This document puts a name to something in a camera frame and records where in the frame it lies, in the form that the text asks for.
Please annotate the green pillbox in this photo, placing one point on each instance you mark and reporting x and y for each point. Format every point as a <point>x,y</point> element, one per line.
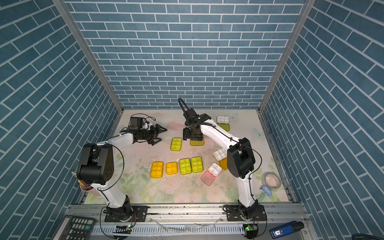
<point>195,143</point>
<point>223,122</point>
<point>197,164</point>
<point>185,166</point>

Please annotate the blue handheld device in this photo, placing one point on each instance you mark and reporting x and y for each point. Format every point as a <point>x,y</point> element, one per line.
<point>286,229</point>

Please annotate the pink pillbox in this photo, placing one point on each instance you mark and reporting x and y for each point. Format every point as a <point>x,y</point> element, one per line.
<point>211,174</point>

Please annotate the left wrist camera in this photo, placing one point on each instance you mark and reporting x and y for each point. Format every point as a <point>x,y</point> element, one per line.
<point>138,123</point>

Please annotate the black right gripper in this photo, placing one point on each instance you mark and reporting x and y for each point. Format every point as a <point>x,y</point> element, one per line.
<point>186,135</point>

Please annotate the green pillbox sideways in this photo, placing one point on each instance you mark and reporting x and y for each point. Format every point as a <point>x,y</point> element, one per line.
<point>176,144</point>

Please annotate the black calculator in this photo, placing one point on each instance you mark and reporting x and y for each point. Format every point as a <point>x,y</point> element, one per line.
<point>73,228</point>

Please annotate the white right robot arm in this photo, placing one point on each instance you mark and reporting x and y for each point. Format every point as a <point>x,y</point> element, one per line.
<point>240,161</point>

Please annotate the pink pencil cup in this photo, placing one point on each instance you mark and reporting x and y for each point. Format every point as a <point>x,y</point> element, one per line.
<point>86,188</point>

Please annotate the tape roll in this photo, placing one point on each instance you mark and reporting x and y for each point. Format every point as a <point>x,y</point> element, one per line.
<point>271,180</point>

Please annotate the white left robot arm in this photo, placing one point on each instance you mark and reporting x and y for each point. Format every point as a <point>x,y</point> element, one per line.
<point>97,168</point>

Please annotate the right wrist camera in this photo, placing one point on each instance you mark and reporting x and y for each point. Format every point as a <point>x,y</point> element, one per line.
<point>192,118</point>

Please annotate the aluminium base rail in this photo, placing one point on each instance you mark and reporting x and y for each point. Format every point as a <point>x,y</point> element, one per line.
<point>197,221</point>

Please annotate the small orange pillbox front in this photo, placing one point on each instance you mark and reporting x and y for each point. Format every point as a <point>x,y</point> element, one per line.
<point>172,168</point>

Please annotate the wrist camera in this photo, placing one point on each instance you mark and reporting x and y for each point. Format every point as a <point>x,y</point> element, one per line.
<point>192,118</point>
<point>138,123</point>

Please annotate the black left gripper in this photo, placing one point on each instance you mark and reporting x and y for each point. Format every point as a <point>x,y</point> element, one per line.
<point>154,133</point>

